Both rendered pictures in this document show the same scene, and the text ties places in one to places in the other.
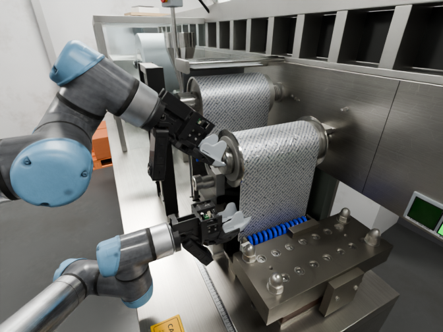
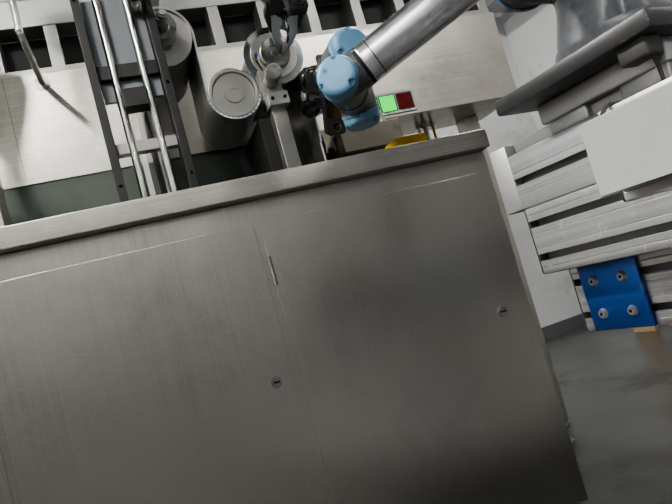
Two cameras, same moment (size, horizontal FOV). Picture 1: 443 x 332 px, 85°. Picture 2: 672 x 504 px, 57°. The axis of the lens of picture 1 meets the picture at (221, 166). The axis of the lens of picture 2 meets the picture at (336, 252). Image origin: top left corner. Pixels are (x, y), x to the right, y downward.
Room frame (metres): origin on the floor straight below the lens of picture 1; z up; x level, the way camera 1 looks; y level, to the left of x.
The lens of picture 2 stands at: (0.34, 1.43, 0.64)
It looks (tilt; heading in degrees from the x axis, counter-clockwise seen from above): 4 degrees up; 277
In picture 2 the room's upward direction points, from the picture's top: 16 degrees counter-clockwise
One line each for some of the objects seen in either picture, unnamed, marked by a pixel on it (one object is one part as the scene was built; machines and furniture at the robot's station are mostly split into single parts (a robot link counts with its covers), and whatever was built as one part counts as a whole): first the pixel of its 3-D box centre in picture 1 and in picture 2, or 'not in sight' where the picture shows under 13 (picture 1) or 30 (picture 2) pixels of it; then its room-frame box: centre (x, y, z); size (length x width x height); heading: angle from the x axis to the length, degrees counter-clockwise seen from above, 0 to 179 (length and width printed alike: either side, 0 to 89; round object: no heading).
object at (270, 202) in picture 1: (276, 203); (300, 122); (0.54, -0.15, 1.11); 0.23 x 0.01 x 0.18; 115
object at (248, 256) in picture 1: (249, 251); not in sight; (0.42, -0.07, 1.05); 0.04 x 0.04 x 0.04
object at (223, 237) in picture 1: (222, 233); not in sight; (0.44, 0.00, 1.09); 0.09 x 0.05 x 0.02; 114
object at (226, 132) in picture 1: (229, 158); (273, 55); (0.54, -0.02, 1.25); 0.15 x 0.01 x 0.15; 25
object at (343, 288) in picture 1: (341, 292); not in sight; (0.37, -0.30, 0.97); 0.10 x 0.03 x 0.11; 115
